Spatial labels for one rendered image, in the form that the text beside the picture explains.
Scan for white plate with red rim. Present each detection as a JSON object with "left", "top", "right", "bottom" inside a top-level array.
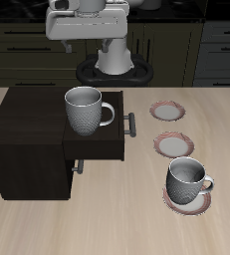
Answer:
[
  {"left": 162, "top": 184, "right": 213, "bottom": 217},
  {"left": 148, "top": 100, "right": 187, "bottom": 123},
  {"left": 152, "top": 130, "right": 196, "bottom": 159}
]

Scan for dark kitchen cupboards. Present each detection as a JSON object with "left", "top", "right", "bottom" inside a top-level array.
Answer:
[{"left": 0, "top": 19, "right": 230, "bottom": 89}]

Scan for dark wooden cabinet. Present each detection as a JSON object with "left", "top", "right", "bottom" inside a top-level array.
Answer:
[{"left": 0, "top": 87, "right": 86, "bottom": 201}]

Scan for dark wooden drawer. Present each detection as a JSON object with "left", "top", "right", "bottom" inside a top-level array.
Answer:
[{"left": 63, "top": 89, "right": 137, "bottom": 162}]

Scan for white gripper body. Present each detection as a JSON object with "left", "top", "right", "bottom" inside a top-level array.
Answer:
[{"left": 45, "top": 0, "right": 130, "bottom": 42}]

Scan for white porcelain mug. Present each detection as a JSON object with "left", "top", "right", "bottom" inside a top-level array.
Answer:
[
  {"left": 64, "top": 86, "right": 116, "bottom": 136},
  {"left": 165, "top": 156, "right": 216, "bottom": 205}
]

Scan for black kitchen countertop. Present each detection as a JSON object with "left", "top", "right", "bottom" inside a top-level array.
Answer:
[{"left": 0, "top": 0, "right": 208, "bottom": 24}]

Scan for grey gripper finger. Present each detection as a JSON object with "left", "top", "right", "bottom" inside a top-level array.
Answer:
[
  {"left": 101, "top": 37, "right": 115, "bottom": 54},
  {"left": 60, "top": 39, "right": 74, "bottom": 55}
]

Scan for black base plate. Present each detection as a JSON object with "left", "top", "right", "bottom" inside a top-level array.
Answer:
[{"left": 75, "top": 53, "right": 154, "bottom": 88}]

